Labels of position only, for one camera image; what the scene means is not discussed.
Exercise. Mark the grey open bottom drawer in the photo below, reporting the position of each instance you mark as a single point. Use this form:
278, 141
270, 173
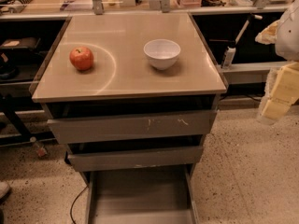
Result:
155, 195

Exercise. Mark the grey middle drawer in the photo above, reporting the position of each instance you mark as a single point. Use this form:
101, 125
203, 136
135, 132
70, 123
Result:
135, 159

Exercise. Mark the white sneaker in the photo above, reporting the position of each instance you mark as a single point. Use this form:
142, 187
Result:
4, 189

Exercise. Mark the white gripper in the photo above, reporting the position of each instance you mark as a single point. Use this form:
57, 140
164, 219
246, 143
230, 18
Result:
288, 36

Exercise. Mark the grey drawer cabinet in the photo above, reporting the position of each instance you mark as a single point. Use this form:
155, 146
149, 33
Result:
122, 82

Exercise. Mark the black shelf box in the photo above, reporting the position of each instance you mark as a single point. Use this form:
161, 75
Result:
30, 43

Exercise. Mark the white handheld tool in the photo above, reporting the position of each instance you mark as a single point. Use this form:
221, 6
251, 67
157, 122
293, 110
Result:
230, 51

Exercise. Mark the white ceramic bowl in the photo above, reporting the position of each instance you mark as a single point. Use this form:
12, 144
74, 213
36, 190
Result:
162, 53

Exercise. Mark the red apple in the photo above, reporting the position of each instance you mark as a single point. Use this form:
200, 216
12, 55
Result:
81, 58

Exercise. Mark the grey top drawer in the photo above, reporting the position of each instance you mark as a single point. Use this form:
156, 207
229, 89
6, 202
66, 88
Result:
129, 127

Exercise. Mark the black table leg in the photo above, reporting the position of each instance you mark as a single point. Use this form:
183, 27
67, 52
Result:
21, 128

